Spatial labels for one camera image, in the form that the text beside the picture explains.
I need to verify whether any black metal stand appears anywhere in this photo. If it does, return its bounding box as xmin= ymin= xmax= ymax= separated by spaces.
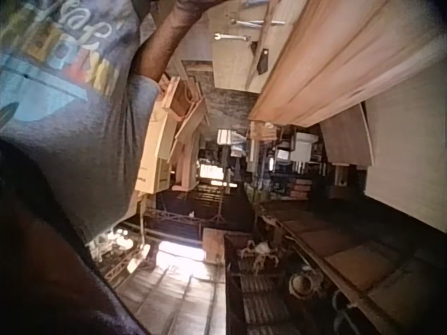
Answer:
xmin=209 ymin=188 xmax=228 ymax=225

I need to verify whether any heap of wooden offcuts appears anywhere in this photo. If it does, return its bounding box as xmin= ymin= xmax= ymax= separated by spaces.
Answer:
xmin=159 ymin=75 xmax=211 ymax=192

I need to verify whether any cluttered storage shelf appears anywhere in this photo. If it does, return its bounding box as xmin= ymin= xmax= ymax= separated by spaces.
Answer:
xmin=244 ymin=120 xmax=350 ymax=204

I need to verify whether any cream cardboard box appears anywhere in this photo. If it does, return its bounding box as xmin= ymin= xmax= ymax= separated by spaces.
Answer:
xmin=134 ymin=104 xmax=173 ymax=196

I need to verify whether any small wooden board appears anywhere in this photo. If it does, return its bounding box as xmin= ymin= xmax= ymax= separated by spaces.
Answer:
xmin=202 ymin=228 xmax=226 ymax=267

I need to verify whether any black hand tool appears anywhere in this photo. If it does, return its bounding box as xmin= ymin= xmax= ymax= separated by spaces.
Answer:
xmin=256 ymin=48 xmax=270 ymax=75

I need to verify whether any grey laminate board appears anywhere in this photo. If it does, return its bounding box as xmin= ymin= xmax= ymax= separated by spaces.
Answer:
xmin=318 ymin=103 xmax=375 ymax=169

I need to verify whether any thin wooden strip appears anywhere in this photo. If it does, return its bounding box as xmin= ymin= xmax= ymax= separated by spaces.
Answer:
xmin=244 ymin=0 xmax=280 ymax=90

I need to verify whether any silver open-end wrench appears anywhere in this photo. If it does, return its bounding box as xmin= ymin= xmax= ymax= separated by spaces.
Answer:
xmin=214 ymin=32 xmax=251 ymax=42

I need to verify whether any round metal machine part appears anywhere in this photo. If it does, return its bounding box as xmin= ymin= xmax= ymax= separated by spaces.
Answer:
xmin=287 ymin=271 xmax=317 ymax=298

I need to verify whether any long silver wrench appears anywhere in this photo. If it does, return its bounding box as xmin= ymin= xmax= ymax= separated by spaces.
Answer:
xmin=229 ymin=18 xmax=286 ymax=27

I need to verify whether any large light plywood sheet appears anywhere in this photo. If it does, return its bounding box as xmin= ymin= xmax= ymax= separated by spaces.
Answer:
xmin=247 ymin=0 xmax=447 ymax=128

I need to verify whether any long wooden rack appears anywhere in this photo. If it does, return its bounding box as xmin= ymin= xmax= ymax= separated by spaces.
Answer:
xmin=257 ymin=204 xmax=447 ymax=335

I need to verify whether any white ribbed panel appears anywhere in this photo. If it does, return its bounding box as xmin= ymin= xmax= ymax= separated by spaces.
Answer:
xmin=362 ymin=89 xmax=447 ymax=233

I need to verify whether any metal truss frame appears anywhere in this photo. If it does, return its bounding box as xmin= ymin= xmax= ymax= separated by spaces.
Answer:
xmin=138 ymin=204 xmax=210 ymax=242

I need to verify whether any blue cable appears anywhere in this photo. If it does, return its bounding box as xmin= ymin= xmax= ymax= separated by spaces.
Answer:
xmin=330 ymin=289 xmax=354 ymax=327

